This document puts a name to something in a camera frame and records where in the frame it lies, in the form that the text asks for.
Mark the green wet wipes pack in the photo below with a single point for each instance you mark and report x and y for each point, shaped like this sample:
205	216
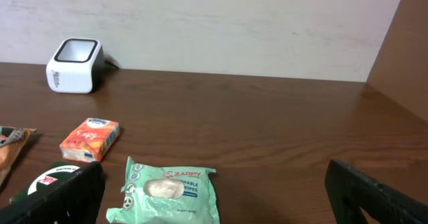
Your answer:
169	194

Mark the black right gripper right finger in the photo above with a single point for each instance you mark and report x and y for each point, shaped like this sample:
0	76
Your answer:
351	193

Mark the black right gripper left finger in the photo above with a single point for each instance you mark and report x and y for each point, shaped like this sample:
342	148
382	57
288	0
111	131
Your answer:
74	199

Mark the dark green round-logo packet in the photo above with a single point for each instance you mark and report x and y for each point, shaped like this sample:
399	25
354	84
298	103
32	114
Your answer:
59	170

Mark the white barcode scanner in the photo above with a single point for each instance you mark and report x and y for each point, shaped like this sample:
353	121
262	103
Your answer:
76	67

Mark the orange tissue pack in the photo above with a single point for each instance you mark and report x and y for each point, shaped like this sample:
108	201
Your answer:
90	141

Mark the yellow snack bag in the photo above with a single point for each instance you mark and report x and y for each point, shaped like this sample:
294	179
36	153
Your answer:
13	139

